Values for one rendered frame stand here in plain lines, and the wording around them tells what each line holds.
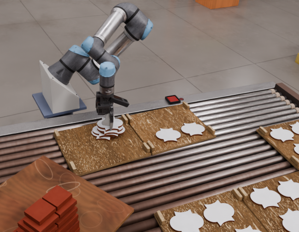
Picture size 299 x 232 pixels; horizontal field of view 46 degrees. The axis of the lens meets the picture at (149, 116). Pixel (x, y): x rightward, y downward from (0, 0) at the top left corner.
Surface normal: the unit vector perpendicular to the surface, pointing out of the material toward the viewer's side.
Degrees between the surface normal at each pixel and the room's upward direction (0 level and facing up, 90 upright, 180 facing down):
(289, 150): 0
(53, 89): 90
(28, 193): 0
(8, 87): 0
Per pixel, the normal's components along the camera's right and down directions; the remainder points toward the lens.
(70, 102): 0.48, 0.54
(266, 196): 0.09, -0.82
